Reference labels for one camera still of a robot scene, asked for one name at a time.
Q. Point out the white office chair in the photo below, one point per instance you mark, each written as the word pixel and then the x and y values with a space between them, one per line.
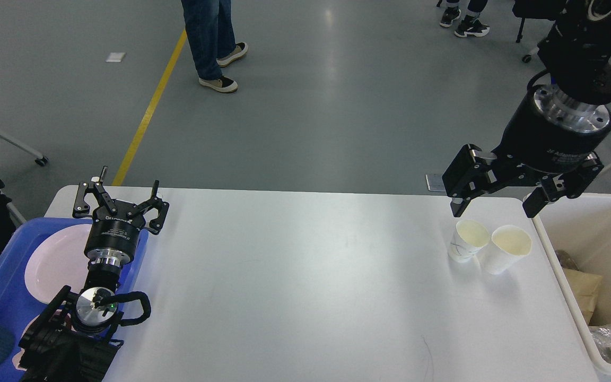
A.
pixel 534 23

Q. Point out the brown paper bag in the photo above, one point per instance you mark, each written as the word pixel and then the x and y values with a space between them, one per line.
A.
pixel 585 287

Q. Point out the blue plastic tray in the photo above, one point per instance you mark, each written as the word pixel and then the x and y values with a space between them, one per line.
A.
pixel 17 306

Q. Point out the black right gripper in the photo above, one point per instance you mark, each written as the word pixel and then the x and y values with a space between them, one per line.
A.
pixel 551 140

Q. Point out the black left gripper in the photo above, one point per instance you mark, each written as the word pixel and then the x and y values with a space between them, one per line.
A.
pixel 112 236

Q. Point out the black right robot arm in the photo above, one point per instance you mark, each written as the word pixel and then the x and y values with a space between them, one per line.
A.
pixel 576 54

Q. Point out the small white cup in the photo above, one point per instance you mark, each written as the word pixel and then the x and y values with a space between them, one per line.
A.
pixel 508 245
pixel 468 238

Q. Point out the person in dark sneakers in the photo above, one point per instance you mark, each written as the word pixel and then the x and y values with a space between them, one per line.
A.
pixel 470 25

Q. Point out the cream plastic bin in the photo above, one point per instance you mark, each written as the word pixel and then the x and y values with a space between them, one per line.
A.
pixel 582 227

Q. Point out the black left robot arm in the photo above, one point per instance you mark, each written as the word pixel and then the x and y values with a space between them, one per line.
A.
pixel 72 339

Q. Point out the grey trash in bin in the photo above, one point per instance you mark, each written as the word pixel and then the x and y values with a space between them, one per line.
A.
pixel 565 260

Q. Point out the floor socket plate left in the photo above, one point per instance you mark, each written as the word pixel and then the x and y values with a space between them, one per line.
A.
pixel 434 183

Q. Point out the person in blue jeans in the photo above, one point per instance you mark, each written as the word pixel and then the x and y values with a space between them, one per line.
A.
pixel 212 42

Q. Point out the pink plate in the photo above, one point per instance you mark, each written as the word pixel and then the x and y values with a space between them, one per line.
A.
pixel 58 261

